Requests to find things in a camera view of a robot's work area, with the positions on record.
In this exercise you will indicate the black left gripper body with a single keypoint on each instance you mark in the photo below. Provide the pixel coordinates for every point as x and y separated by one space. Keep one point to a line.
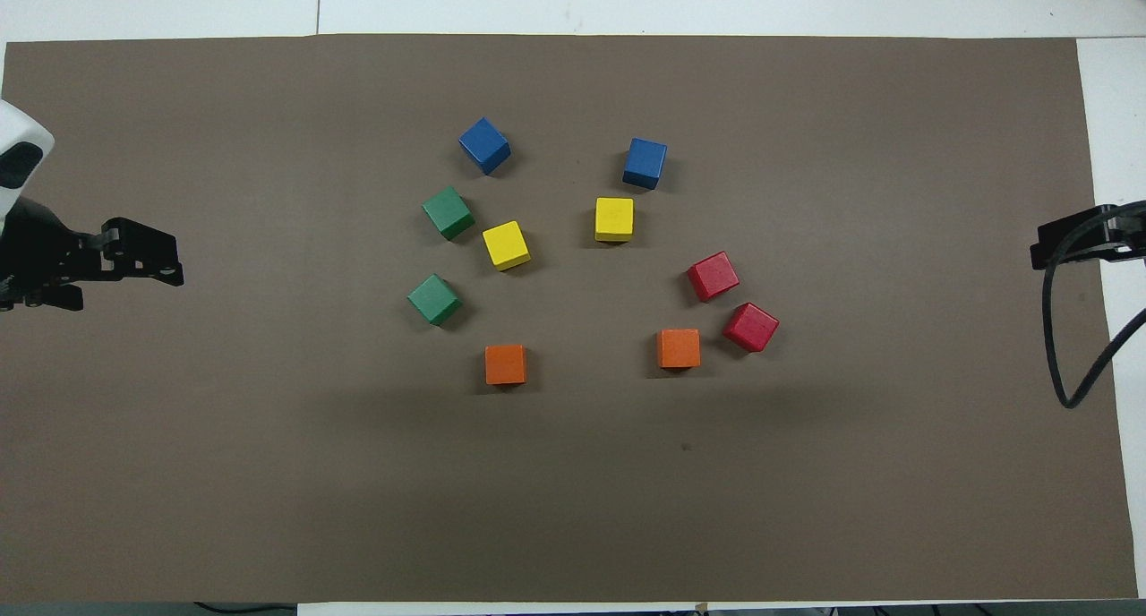
36 258

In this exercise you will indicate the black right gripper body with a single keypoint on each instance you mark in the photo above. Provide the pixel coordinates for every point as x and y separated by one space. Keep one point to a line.
1133 235

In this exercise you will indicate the green wooden block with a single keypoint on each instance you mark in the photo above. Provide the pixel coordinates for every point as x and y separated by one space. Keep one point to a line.
448 211
434 298

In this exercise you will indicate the red wooden block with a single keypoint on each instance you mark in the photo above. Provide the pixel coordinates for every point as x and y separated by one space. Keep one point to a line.
713 275
750 326

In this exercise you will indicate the yellow wooden block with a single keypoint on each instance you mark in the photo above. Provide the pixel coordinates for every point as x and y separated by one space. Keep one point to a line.
614 218
506 244

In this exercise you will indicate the blue wooden block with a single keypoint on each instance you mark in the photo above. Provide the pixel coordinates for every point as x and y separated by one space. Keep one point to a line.
484 144
645 161

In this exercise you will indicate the orange wooden block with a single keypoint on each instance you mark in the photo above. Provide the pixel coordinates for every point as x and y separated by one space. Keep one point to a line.
506 363
679 347

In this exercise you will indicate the brown paper mat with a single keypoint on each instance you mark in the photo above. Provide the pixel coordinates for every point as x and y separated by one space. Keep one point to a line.
573 473

